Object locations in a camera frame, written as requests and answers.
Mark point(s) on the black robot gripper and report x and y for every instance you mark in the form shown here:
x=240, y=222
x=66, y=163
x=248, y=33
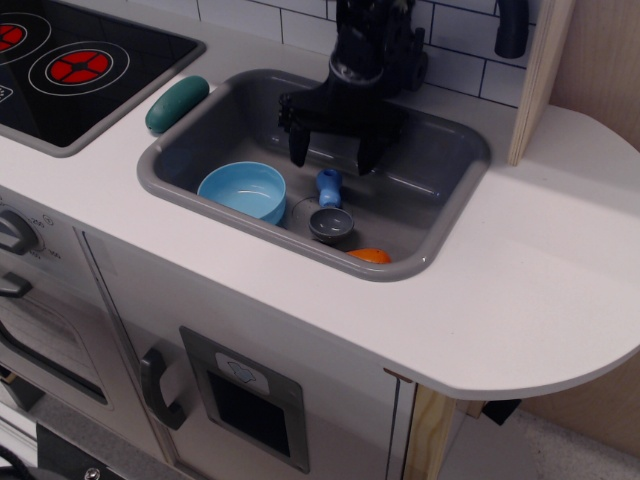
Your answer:
x=352, y=101

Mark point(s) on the grey oven door handle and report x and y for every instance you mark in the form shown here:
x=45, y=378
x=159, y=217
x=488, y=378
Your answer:
x=14, y=286

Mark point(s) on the light blue bowl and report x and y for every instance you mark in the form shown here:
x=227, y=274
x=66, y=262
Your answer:
x=252, y=188

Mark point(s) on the grey plastic sink basin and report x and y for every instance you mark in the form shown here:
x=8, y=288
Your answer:
x=406, y=206

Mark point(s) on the light wooden side post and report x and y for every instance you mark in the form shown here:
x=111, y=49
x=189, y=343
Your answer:
x=547, y=48

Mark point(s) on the toy oven door window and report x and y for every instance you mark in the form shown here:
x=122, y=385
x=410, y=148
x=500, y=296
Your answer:
x=47, y=339

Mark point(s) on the black toy faucet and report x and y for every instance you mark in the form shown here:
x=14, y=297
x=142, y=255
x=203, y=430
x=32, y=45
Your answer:
x=478, y=48

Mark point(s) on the blue handled grey spoon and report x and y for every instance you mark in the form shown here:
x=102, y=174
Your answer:
x=330, y=224

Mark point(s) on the teal green oblong toy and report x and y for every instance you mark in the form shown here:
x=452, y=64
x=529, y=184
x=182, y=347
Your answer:
x=176, y=102

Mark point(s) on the grey ice dispenser panel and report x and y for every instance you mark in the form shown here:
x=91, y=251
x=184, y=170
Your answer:
x=250, y=400

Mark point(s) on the grey oven knob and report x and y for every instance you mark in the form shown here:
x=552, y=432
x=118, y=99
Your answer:
x=17, y=236

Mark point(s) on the orange toy fruit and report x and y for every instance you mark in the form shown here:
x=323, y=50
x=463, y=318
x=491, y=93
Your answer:
x=371, y=255

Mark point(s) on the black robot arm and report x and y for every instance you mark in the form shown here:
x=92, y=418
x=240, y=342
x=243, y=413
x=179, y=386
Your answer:
x=382, y=26

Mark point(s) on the dark grey cabinet handle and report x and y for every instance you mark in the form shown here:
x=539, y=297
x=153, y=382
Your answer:
x=152, y=367

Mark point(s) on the black toy stovetop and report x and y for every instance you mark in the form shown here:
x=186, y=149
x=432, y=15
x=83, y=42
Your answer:
x=69, y=73

